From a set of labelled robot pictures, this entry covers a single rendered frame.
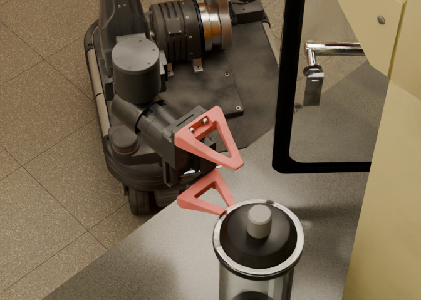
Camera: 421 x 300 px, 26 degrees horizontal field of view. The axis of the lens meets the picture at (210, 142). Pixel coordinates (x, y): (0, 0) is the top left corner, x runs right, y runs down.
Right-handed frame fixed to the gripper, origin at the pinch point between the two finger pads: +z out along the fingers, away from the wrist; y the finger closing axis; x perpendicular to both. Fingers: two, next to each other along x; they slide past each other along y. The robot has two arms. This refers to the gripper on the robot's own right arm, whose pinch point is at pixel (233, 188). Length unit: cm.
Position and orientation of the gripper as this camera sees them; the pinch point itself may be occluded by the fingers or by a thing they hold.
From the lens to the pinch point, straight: 107.9
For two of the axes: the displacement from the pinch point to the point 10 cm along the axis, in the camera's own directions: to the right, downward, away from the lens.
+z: 6.8, 5.7, -4.6
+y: 0.1, -6.4, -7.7
